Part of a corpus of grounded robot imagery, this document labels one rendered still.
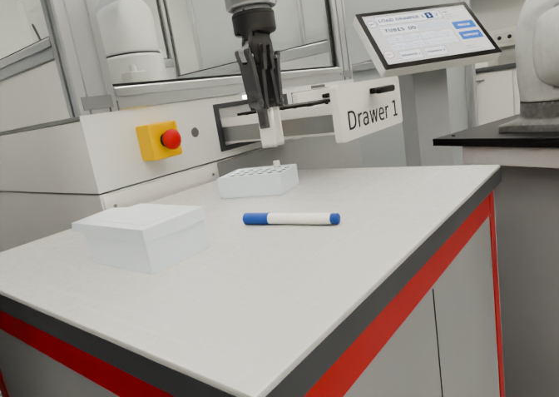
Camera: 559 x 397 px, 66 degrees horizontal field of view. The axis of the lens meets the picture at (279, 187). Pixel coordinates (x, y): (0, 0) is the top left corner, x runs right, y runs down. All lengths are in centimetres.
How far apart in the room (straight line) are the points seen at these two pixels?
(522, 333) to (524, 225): 26
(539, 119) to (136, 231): 79
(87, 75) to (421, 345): 70
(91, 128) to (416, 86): 136
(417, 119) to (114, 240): 154
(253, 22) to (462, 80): 186
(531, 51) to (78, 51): 84
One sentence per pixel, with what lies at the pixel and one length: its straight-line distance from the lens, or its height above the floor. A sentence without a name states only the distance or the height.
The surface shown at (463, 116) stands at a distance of 253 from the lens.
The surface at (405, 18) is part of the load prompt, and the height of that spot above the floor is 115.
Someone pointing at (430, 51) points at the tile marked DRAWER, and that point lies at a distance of 185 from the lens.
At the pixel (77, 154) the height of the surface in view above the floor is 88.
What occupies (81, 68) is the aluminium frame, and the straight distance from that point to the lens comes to 88.
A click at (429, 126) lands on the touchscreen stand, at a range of 193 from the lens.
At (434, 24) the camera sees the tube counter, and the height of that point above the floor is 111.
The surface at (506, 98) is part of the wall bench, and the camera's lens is 378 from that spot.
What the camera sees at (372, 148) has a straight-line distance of 275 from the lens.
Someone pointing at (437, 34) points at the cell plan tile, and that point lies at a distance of 194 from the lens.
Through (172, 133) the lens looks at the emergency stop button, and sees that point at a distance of 87.
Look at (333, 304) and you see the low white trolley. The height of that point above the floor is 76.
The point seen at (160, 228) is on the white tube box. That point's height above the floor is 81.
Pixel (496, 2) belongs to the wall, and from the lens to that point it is 453.
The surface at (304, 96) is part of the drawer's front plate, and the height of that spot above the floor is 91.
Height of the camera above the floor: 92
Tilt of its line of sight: 12 degrees down
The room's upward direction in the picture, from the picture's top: 9 degrees counter-clockwise
